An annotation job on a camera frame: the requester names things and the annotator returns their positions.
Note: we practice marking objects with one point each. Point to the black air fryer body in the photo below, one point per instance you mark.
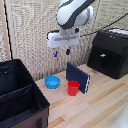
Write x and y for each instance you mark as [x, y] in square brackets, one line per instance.
[115, 38]

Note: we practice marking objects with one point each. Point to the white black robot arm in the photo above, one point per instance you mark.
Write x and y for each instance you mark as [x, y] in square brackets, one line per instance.
[71, 13]

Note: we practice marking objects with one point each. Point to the blue plastic bowl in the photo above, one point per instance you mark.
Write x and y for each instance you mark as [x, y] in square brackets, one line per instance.
[52, 82]

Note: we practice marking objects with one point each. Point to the black fabric storage box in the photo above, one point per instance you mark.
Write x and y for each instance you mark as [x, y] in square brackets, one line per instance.
[20, 96]

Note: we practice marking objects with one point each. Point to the beige woven folding screen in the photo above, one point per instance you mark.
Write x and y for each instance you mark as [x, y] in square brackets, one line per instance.
[30, 30]

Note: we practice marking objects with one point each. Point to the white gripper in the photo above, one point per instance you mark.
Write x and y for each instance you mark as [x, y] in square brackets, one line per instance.
[63, 39]

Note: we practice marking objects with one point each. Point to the dark blue book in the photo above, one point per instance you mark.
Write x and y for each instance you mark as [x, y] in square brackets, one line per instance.
[77, 76]

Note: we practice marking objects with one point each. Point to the red plastic cup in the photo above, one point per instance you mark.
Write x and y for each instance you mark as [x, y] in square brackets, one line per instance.
[73, 88]

